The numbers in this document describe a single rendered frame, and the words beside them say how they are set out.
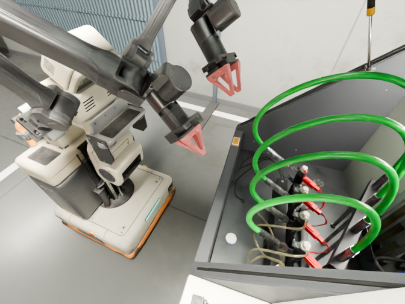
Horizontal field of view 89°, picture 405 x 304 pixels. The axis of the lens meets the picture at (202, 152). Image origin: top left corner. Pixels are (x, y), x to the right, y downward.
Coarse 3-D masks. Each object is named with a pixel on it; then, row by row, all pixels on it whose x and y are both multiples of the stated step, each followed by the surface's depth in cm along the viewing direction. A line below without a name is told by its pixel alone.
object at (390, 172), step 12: (300, 156) 41; (312, 156) 39; (324, 156) 38; (336, 156) 37; (348, 156) 37; (360, 156) 36; (372, 156) 36; (264, 168) 47; (276, 168) 44; (384, 168) 36; (252, 180) 50; (396, 180) 37; (252, 192) 53; (396, 192) 39; (384, 204) 42; (276, 216) 57; (360, 228) 49
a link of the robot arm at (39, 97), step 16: (0, 64) 47; (0, 80) 50; (16, 80) 50; (32, 80) 54; (32, 96) 54; (48, 96) 57; (64, 96) 62; (32, 112) 57; (48, 112) 58; (64, 128) 63
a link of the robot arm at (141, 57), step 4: (136, 52) 85; (140, 52) 86; (144, 52) 88; (136, 56) 85; (140, 56) 86; (144, 56) 87; (136, 60) 86; (140, 60) 86; (144, 60) 87; (140, 64) 87; (144, 64) 88
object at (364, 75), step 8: (344, 72) 43; (352, 72) 42; (360, 72) 41; (368, 72) 41; (376, 72) 41; (312, 80) 45; (320, 80) 44; (328, 80) 44; (336, 80) 44; (384, 80) 41; (392, 80) 40; (400, 80) 40; (296, 88) 47; (304, 88) 47; (280, 96) 50; (272, 104) 52; (264, 112) 54; (256, 120) 56; (256, 128) 59; (256, 136) 60; (400, 160) 52; (384, 176) 57
